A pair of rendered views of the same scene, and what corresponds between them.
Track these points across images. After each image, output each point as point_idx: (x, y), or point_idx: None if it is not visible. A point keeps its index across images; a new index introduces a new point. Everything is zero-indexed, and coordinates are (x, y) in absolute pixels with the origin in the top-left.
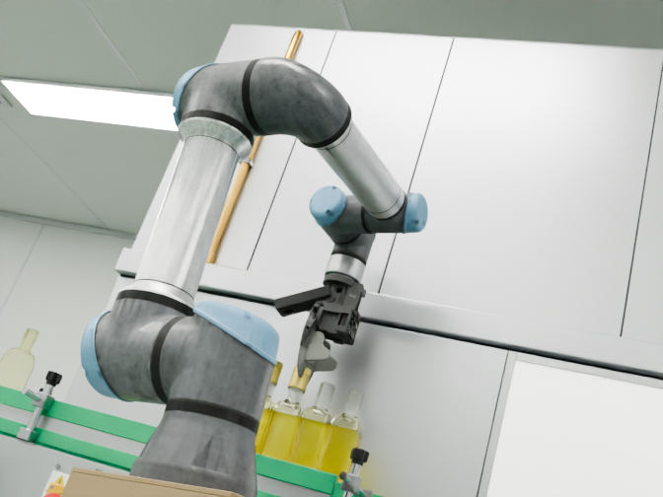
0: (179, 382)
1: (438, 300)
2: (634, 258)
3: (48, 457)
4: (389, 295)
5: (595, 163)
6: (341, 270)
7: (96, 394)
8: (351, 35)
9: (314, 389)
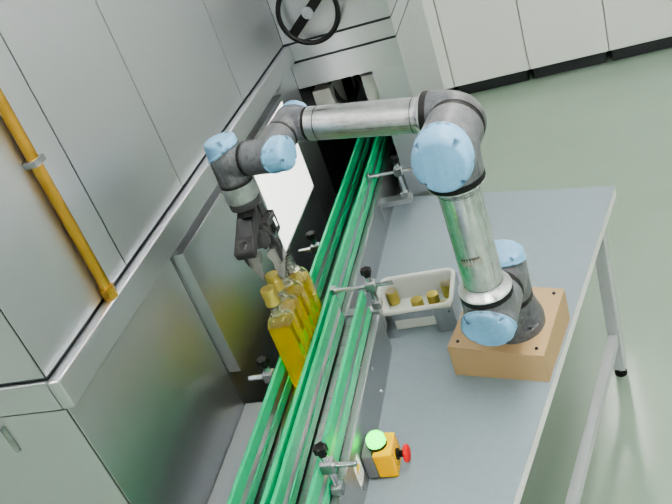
0: (526, 291)
1: (199, 155)
2: (219, 41)
3: (349, 470)
4: (185, 180)
5: None
6: (258, 191)
7: (157, 488)
8: None
9: (225, 284)
